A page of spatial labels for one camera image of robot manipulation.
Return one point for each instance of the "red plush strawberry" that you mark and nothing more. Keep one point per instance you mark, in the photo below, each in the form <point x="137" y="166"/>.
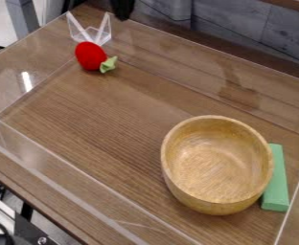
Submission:
<point x="92" y="58"/>

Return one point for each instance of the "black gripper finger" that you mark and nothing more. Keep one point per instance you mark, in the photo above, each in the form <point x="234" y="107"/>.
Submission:
<point x="123" y="8"/>

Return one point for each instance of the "clear acrylic corner bracket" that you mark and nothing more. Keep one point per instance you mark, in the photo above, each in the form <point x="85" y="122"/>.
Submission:
<point x="89" y="34"/>

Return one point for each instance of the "green rectangular block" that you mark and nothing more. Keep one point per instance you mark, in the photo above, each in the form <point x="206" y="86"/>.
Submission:
<point x="274" y="199"/>

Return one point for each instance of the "black metal bracket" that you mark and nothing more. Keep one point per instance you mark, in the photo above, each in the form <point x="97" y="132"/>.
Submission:
<point x="28" y="234"/>

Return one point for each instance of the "clear acrylic tray wall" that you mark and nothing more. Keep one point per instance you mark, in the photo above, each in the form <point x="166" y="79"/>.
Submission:
<point x="81" y="132"/>

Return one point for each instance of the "wooden bowl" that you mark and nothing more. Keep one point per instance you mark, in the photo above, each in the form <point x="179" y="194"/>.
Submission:
<point x="216" y="163"/>

